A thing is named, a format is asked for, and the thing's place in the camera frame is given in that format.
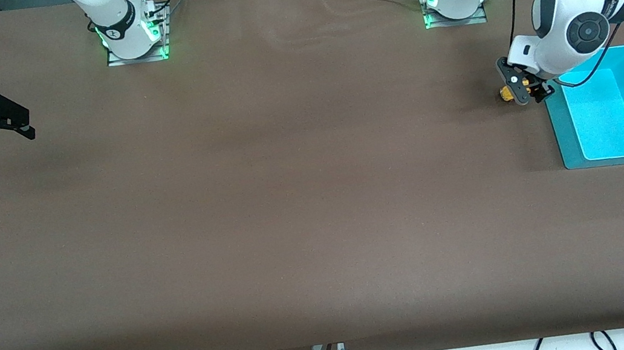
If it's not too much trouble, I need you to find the brown table cover sheet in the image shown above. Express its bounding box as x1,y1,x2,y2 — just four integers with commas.
0,0,624,350

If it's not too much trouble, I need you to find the teal plastic storage bin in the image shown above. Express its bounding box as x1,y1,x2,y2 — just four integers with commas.
538,45,624,174

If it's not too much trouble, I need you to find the yellow beetle toy car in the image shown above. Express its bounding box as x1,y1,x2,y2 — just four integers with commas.
497,78,535,105

